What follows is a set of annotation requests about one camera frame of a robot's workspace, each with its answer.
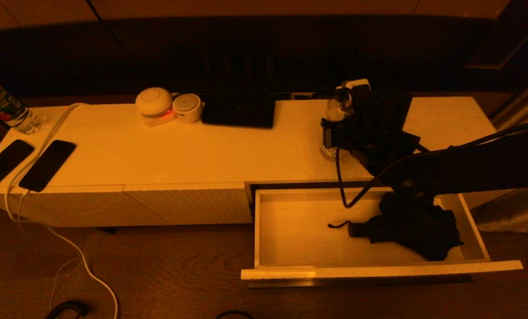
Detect clear plastic water bottle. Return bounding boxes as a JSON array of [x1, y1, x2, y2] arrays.
[[321, 86, 354, 161]]

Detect white cabinet drawer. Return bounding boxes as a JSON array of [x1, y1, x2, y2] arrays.
[[241, 186, 524, 288]]

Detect black umbrella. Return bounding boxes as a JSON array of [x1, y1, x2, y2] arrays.
[[328, 193, 464, 262]]

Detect white low cabinet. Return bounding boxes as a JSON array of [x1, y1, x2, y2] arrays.
[[0, 97, 512, 229]]

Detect black router box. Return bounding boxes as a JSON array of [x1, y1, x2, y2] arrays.
[[201, 91, 276, 130]]

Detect grey curtain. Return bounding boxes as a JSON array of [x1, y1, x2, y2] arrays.
[[472, 71, 528, 277]]

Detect small round white speaker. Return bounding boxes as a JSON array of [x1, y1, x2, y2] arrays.
[[172, 93, 203, 123]]

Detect large round white device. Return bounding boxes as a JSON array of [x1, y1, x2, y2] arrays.
[[135, 87, 176, 128]]

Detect black smartphone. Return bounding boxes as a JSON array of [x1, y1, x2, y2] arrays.
[[0, 140, 35, 194], [19, 140, 77, 193]]

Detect labelled plastic water bottle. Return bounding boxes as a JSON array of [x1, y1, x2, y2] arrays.
[[0, 73, 43, 136]]

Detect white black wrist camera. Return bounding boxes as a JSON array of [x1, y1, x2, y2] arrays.
[[341, 79, 372, 103]]

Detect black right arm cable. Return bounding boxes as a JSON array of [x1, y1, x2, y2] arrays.
[[335, 120, 528, 209]]

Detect thick white cable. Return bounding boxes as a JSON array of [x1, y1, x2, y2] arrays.
[[4, 103, 119, 319]]

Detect black coiled cable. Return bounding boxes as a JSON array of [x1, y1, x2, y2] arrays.
[[46, 301, 89, 319]]

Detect thin white cable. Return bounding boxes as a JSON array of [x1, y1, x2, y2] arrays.
[[18, 190, 80, 311]]

